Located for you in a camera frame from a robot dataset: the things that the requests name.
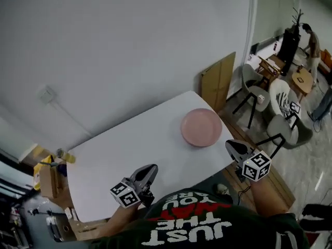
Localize person's shoe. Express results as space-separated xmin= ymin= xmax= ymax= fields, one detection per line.
xmin=216 ymin=183 xmax=230 ymax=196

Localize black cabinet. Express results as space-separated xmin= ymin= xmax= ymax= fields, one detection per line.
xmin=278 ymin=27 xmax=302 ymax=76

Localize grey chair black legs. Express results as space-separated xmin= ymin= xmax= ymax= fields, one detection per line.
xmin=255 ymin=114 xmax=313 ymax=161
xmin=231 ymin=63 xmax=271 ymax=130

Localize white chair zebra cushion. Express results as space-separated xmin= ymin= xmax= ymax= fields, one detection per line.
xmin=268 ymin=78 xmax=302 ymax=119

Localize pink big plate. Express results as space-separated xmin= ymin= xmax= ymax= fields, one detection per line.
xmin=180 ymin=108 xmax=223 ymax=148

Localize small brown cardboard box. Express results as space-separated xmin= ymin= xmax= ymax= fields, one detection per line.
xmin=38 ymin=162 xmax=68 ymax=200

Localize white wall cable conduit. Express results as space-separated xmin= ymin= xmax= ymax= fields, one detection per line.
xmin=50 ymin=101 xmax=92 ymax=137

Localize person's dark printed t-shirt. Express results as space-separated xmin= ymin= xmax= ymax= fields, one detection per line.
xmin=89 ymin=188 xmax=311 ymax=249

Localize black tripod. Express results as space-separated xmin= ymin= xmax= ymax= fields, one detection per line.
xmin=26 ymin=208 xmax=53 ymax=217

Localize taped cardboard box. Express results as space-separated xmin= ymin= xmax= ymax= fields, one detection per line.
xmin=67 ymin=215 xmax=111 ymax=241

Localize person's right forearm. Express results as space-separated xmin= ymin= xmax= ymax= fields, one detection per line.
xmin=250 ymin=179 xmax=288 ymax=215

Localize white wall light switch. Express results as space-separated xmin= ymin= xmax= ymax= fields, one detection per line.
xmin=38 ymin=85 xmax=57 ymax=104

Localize white wall pipes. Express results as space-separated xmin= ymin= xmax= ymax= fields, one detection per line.
xmin=243 ymin=0 xmax=259 ymax=62

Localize round wooden coffee table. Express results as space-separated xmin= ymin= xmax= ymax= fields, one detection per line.
xmin=291 ymin=67 xmax=315 ymax=101

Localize dark coat rack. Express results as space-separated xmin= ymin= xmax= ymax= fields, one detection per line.
xmin=291 ymin=7 xmax=305 ymax=29

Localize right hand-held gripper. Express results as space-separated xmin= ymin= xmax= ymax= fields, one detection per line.
xmin=225 ymin=139 xmax=272 ymax=184

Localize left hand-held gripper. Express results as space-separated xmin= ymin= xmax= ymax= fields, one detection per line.
xmin=109 ymin=163 xmax=159 ymax=209

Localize flat cardboard sheet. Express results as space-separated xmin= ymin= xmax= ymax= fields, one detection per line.
xmin=199 ymin=51 xmax=237 ymax=113

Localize person's left forearm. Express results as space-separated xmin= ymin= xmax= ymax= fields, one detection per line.
xmin=100 ymin=203 xmax=142 ymax=241

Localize silver suitcase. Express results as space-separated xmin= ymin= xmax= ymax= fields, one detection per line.
xmin=46 ymin=215 xmax=65 ymax=242

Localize wooden side table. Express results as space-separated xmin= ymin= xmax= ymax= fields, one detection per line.
xmin=257 ymin=54 xmax=287 ymax=81

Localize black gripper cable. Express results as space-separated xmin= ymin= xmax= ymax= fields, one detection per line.
xmin=237 ymin=186 xmax=253 ymax=208

